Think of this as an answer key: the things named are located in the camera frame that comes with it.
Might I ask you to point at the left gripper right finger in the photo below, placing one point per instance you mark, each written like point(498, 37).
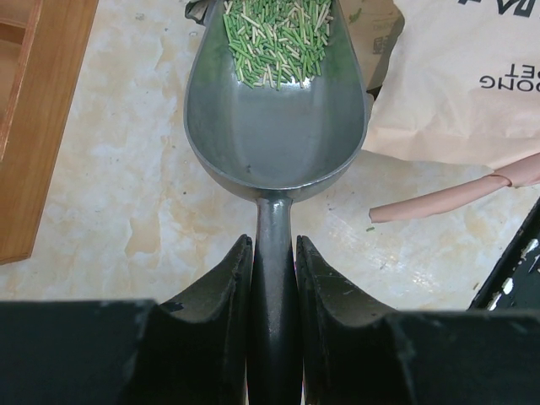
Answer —
point(358, 350)

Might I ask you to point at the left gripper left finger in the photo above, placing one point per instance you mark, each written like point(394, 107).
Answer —
point(190, 349)

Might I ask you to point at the silver metal scoop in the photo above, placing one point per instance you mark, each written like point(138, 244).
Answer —
point(275, 147)

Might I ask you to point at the pink cat litter bag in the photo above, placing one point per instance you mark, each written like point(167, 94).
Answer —
point(455, 82)

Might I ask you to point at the green litter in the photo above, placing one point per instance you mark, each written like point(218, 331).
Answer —
point(273, 43)

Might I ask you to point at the wooden compartment tray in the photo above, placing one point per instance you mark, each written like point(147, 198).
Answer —
point(42, 50)

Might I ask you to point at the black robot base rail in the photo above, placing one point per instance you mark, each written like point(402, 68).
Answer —
point(514, 282)

